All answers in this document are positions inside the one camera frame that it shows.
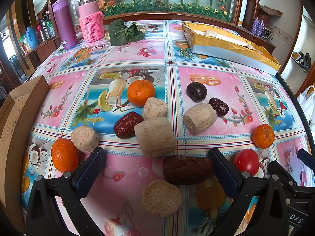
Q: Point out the gold foil box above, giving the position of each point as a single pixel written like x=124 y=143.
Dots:
x=219 y=43

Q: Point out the dark shoes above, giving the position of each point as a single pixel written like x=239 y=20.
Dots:
x=304 y=60

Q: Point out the white plastic bag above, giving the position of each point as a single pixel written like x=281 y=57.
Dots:
x=307 y=103

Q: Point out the small dark red date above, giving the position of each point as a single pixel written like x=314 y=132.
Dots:
x=218 y=106

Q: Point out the printed fruit pattern tablecloth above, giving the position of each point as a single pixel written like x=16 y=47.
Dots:
x=128 y=167

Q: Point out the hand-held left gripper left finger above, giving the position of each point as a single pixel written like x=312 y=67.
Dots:
x=91 y=172

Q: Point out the steel flask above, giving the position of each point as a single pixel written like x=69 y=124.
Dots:
x=44 y=28

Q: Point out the pink thermos with knitted sleeve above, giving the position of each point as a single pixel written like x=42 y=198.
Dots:
x=91 y=27

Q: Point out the red tomato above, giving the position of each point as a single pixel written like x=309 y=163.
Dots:
x=246 y=162

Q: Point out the mandarin orange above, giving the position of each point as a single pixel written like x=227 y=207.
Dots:
x=64 y=155
x=263 y=136
x=141 y=93

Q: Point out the dark brown grain roll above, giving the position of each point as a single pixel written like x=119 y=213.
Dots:
x=188 y=169

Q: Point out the white paper packet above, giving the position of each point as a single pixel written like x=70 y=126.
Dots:
x=212 y=34

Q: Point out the large beige puffed grain roll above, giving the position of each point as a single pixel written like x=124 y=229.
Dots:
x=155 y=138

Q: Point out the brown cardboard box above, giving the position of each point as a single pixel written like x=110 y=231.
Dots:
x=17 y=132

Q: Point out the dark purple plum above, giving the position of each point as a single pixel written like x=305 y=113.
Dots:
x=196 y=91

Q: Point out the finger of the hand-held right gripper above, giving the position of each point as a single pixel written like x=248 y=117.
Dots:
x=306 y=159
x=284 y=174

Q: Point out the purple thermos bottle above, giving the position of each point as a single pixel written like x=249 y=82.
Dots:
x=64 y=24

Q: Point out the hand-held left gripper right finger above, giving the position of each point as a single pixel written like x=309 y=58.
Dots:
x=222 y=170

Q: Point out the green leafy vegetable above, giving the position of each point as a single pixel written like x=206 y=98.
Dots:
x=119 y=33

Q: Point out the blue kettle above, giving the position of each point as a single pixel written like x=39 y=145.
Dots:
x=31 y=38

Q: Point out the large red date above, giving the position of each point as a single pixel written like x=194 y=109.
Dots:
x=126 y=126

